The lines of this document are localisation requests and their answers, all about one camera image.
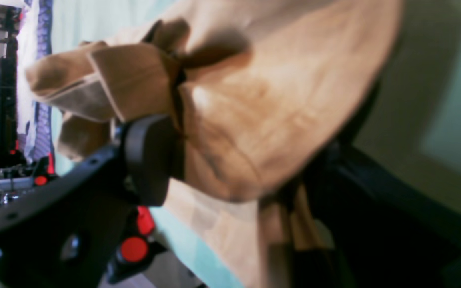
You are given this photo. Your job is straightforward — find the tan T-shirt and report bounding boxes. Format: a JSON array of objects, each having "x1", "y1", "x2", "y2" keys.
[{"x1": 24, "y1": 0, "x2": 403, "y2": 288}]

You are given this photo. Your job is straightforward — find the red black clamp at left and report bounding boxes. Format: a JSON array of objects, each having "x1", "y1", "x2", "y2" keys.
[{"x1": 33, "y1": 151, "x2": 165, "y2": 288}]

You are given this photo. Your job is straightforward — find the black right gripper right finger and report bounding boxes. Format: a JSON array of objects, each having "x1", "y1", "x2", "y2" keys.
[{"x1": 291, "y1": 140, "x2": 461, "y2": 288}]

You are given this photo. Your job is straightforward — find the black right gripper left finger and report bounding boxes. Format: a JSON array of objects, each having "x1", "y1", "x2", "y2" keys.
[{"x1": 0, "y1": 114, "x2": 178, "y2": 288}]

